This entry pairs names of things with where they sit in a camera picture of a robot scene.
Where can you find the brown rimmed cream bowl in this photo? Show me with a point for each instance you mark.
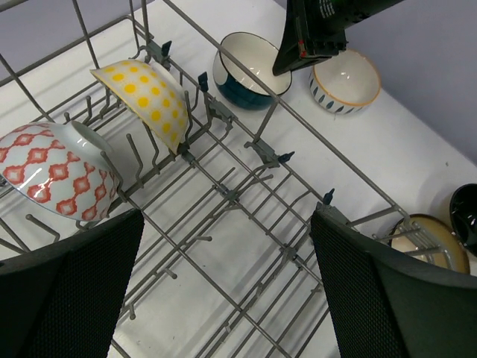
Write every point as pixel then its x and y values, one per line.
pixel 428 239

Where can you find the white bowl orange rim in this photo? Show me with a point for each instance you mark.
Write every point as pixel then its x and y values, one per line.
pixel 345 84

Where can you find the blue inside red patterned bowl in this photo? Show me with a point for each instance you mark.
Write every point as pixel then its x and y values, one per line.
pixel 61 168

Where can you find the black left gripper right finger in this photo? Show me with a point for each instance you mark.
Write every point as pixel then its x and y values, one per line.
pixel 384 303

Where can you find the grey wire dish rack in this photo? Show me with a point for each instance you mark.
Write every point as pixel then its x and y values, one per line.
pixel 226 267

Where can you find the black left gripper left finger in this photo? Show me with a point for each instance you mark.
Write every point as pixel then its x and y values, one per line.
pixel 64 299

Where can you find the yellow dotted bowl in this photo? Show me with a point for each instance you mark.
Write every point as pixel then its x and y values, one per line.
pixel 150 92

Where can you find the black ceramic bowl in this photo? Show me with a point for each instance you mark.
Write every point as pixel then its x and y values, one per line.
pixel 462 213

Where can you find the dark teal white bowl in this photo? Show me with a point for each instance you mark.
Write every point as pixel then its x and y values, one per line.
pixel 246 63

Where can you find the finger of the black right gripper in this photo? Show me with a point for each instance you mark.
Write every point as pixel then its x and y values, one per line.
pixel 314 30

